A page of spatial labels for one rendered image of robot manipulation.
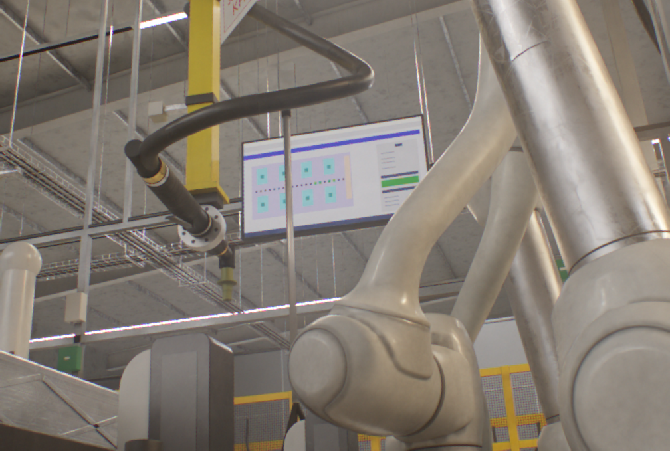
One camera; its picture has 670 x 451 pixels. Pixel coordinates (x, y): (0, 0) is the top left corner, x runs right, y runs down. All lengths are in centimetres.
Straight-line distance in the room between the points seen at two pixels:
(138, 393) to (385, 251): 28
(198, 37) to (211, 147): 26
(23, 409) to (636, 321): 56
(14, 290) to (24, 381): 368
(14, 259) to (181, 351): 374
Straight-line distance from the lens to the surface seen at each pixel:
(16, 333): 448
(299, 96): 119
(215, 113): 119
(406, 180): 420
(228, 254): 170
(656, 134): 427
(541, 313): 153
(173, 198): 142
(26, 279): 457
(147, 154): 128
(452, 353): 96
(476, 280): 140
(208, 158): 162
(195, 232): 155
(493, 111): 103
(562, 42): 83
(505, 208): 140
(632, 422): 62
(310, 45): 154
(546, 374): 152
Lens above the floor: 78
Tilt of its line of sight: 25 degrees up
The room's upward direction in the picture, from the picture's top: 3 degrees counter-clockwise
